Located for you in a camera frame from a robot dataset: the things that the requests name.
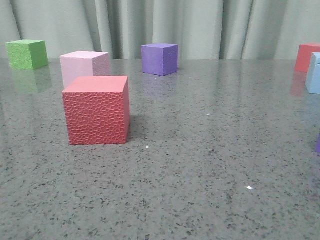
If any light purple foam cube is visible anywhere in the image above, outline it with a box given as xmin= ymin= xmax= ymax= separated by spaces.
xmin=315 ymin=135 xmax=320 ymax=153

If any pink foam cube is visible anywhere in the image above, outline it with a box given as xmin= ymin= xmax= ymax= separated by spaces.
xmin=59 ymin=51 xmax=111 ymax=88

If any smooth red foam cube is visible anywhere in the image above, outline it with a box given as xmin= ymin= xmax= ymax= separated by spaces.
xmin=294 ymin=42 xmax=320 ymax=73

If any grey-green curtain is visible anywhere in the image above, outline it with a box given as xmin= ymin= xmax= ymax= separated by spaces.
xmin=0 ymin=0 xmax=320 ymax=60

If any dark purple foam cube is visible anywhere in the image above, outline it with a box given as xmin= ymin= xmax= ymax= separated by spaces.
xmin=141 ymin=43 xmax=179 ymax=76

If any cracked light blue foam cube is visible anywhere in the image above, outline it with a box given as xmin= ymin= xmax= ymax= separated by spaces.
xmin=305 ymin=52 xmax=320 ymax=95

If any textured red foam cube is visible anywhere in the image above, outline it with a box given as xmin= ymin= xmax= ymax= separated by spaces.
xmin=62 ymin=75 xmax=130 ymax=145

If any green foam cube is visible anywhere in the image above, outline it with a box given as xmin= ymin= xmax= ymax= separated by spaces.
xmin=5 ymin=39 xmax=49 ymax=70

